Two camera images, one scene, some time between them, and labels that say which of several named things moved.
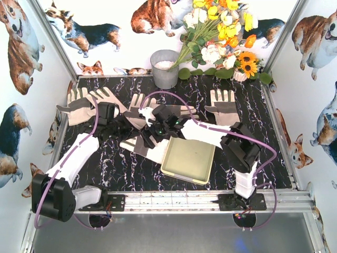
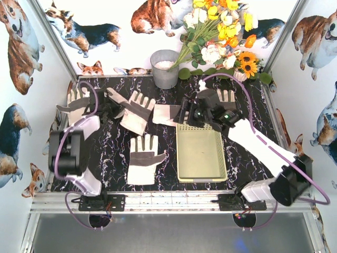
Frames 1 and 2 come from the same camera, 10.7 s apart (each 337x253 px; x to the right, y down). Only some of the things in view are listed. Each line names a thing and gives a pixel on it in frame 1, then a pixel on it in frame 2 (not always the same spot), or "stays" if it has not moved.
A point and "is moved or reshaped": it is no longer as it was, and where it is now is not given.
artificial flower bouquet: x=216 y=31 stays
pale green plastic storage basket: x=190 y=159 is moved or reshaped
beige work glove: x=99 y=96 is moved or reshaped
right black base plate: x=233 y=202 stays
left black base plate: x=116 y=202 stays
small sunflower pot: x=247 y=65 stays
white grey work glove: x=137 y=101 stays
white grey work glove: x=138 y=145 is moved or reshaped
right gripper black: x=151 y=134 → x=188 y=113
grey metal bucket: x=165 y=68 stays
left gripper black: x=122 y=126 → x=110 y=106
